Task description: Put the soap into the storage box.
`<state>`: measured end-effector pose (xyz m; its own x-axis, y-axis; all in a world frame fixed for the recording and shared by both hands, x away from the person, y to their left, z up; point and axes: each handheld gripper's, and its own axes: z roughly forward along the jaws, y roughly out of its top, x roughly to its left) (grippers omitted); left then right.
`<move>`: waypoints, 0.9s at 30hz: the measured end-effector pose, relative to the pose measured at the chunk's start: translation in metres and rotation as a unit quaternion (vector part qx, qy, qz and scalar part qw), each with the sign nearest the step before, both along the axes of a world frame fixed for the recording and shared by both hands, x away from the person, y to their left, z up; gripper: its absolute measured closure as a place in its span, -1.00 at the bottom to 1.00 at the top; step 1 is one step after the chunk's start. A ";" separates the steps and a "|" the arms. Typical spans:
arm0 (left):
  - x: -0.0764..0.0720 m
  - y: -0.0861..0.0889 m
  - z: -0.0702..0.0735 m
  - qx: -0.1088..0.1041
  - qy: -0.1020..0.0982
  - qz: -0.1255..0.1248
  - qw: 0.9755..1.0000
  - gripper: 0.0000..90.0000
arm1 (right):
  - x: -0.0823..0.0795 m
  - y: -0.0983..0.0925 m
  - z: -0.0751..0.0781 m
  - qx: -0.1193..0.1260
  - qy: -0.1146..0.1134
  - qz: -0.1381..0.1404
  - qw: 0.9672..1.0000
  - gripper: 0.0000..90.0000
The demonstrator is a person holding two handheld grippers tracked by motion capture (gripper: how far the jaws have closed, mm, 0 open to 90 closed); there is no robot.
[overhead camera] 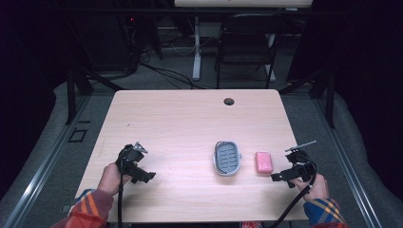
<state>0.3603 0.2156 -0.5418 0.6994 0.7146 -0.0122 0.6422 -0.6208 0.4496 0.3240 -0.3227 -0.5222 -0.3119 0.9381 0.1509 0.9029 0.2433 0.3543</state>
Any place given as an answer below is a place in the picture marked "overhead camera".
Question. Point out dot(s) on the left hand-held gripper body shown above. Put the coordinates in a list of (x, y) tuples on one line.
[(130, 157)]

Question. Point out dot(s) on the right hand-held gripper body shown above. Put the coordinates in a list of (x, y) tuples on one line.
[(299, 161)]

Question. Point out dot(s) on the pink soap bar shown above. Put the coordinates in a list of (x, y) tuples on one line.
[(264, 162)]

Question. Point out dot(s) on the grey soap dish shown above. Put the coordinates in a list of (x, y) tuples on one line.
[(227, 157)]

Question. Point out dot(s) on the person's right hand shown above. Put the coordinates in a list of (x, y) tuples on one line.
[(315, 189)]

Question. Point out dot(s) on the person's left hand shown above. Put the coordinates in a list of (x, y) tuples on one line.
[(109, 180)]

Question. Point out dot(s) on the black metal stand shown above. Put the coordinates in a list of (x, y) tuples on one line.
[(330, 101), (71, 95)]

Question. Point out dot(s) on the white desk leg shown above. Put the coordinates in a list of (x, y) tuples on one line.
[(271, 60), (197, 50)]

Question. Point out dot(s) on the black folding chair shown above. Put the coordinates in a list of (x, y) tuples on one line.
[(245, 47)]

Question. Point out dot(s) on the aluminium floor rail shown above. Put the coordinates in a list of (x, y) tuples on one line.
[(34, 190), (351, 177)]

